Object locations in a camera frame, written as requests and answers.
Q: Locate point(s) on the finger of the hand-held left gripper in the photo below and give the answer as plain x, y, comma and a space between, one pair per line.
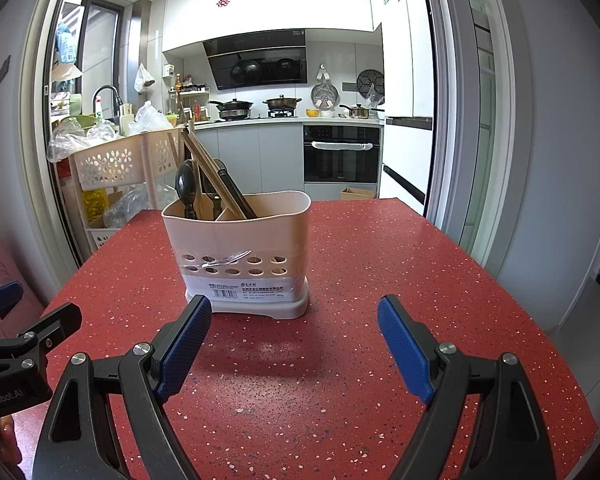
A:
2, 295
55, 325

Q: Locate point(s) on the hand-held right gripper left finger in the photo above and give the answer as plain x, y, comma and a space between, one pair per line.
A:
185, 345

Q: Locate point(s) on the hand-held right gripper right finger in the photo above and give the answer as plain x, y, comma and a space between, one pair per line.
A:
405, 350

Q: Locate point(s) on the beige plastic utensil holder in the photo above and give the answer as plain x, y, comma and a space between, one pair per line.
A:
260, 240

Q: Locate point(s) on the plain wooden chopstick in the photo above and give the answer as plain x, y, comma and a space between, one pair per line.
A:
221, 181
205, 162

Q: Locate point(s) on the brown wooden chopstick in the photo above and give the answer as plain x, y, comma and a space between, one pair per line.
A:
174, 152

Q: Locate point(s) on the pink plastic stool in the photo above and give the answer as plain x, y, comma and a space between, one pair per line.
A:
10, 265

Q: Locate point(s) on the cardboard box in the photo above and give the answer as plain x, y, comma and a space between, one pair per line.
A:
358, 194

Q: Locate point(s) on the beige tiered storage cart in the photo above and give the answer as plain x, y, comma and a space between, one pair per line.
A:
110, 165

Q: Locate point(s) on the clear crumpled plastic bag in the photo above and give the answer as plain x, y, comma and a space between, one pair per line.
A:
80, 137

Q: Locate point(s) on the black built-in oven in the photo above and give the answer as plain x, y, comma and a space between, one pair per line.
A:
342, 165

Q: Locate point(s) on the grey base cabinets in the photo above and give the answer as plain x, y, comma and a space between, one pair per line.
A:
270, 160

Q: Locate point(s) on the beige chopstick caddy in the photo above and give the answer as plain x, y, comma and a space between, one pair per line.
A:
128, 120

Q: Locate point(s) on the white crumpled plastic bag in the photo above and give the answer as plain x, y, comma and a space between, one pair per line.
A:
152, 119

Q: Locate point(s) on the dark kitchen faucet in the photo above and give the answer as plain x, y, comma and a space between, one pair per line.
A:
107, 91

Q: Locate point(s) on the black wok with lid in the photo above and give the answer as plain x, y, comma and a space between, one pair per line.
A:
232, 107

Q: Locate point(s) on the steel saucepan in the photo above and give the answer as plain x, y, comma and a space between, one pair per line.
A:
360, 111

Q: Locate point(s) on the white spice rack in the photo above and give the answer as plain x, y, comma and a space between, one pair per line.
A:
197, 92

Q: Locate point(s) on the yellow bowl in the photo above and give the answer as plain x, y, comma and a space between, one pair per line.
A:
313, 112

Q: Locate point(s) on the white hanging plastic bag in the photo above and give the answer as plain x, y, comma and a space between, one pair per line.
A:
145, 79

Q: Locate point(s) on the blue packet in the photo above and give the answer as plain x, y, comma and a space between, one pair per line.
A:
66, 42

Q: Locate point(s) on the round silver steamer rack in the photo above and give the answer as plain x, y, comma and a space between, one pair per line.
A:
325, 96

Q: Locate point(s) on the round dark divided tray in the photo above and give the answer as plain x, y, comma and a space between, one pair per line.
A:
370, 82

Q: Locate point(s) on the white refrigerator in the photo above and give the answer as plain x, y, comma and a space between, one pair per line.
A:
405, 60

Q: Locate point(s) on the black range hood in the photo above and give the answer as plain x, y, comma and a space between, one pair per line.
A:
260, 62

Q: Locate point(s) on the white upper cabinets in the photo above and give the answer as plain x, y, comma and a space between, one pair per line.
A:
270, 15

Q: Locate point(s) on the red paper decal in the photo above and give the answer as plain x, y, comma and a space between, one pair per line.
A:
223, 1

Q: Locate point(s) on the grey sliding door frame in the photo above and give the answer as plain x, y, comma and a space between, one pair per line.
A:
45, 110

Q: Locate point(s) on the dark wall switch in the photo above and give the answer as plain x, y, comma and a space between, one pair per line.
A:
4, 70

